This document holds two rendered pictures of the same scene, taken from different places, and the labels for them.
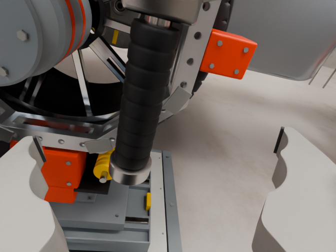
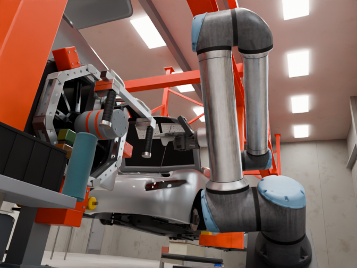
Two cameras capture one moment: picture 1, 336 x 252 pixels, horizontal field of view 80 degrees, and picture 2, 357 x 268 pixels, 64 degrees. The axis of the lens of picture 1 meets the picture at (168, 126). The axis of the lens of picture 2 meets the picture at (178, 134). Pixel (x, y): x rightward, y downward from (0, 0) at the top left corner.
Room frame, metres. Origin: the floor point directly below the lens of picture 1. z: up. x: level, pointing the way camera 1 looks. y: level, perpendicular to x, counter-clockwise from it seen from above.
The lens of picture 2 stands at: (-0.72, 1.00, 0.33)
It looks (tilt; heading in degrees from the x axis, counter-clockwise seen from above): 23 degrees up; 306
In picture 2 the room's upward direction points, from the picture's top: 6 degrees clockwise
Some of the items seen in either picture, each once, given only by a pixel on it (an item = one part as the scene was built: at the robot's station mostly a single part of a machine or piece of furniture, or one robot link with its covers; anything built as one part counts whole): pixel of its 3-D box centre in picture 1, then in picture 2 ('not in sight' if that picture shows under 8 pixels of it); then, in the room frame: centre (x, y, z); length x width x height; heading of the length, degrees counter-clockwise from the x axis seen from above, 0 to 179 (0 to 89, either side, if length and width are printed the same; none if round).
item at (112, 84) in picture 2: not in sight; (107, 87); (0.12, 0.37, 0.93); 0.09 x 0.05 x 0.05; 12
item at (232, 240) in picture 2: not in sight; (223, 171); (1.39, -3.36, 1.75); 0.68 x 0.16 x 2.45; 12
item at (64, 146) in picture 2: not in sight; (62, 151); (0.06, 0.52, 0.59); 0.04 x 0.04 x 0.04; 12
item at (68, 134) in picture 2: not in sight; (66, 136); (0.06, 0.52, 0.64); 0.04 x 0.04 x 0.04; 12
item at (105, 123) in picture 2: not in sight; (109, 108); (0.09, 0.36, 0.83); 0.04 x 0.04 x 0.16
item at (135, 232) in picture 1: (91, 200); not in sight; (0.53, 0.23, 0.13); 0.50 x 0.36 x 0.10; 102
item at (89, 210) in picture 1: (78, 166); (28, 242); (0.52, 0.28, 0.32); 0.40 x 0.30 x 0.28; 102
